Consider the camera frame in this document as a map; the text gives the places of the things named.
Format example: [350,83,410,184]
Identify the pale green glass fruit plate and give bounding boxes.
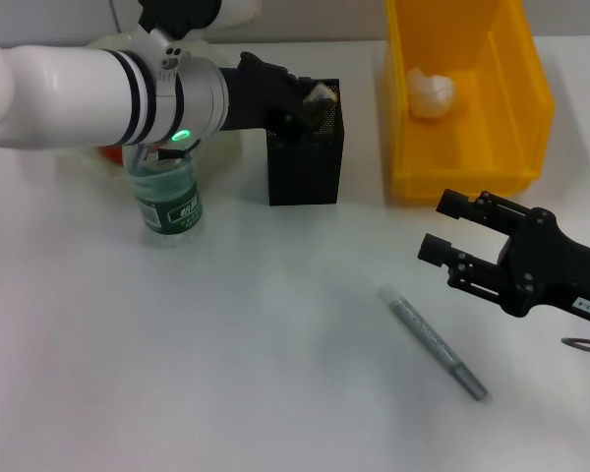
[53,32,250,183]

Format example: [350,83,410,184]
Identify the yellow plastic bin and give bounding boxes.
[382,0,558,207]

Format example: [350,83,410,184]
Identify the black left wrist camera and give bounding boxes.
[136,0,263,41]

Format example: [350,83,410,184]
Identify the black mesh pen holder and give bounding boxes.
[264,77,348,207]

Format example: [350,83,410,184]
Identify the right wrist cable with plugs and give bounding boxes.
[560,318,590,356]

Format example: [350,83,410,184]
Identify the white paper ball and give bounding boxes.
[405,67,460,121]

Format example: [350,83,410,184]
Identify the grey pen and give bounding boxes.
[377,283,490,403]

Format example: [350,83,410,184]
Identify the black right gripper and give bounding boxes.
[417,188,590,328]

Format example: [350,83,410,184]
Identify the clear green-label water bottle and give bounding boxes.
[122,142,207,249]

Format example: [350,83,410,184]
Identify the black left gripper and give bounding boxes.
[219,51,336,134]

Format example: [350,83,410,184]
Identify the beige eraser with barcode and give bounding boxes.
[305,82,338,108]

